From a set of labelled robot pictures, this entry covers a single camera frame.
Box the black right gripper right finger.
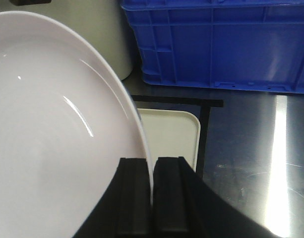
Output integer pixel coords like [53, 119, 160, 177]
[153, 157, 199, 238]

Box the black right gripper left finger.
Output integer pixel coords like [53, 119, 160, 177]
[116, 158, 151, 238]

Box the pink plate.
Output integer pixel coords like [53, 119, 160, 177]
[0, 11, 153, 238]

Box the cream tray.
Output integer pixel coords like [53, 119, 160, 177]
[138, 108, 201, 170]

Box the stainless steel table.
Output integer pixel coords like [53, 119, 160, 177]
[123, 68, 304, 238]

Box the blue crate on table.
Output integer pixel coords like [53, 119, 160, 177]
[121, 0, 304, 94]

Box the cream storage basket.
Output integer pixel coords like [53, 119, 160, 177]
[9, 0, 135, 80]

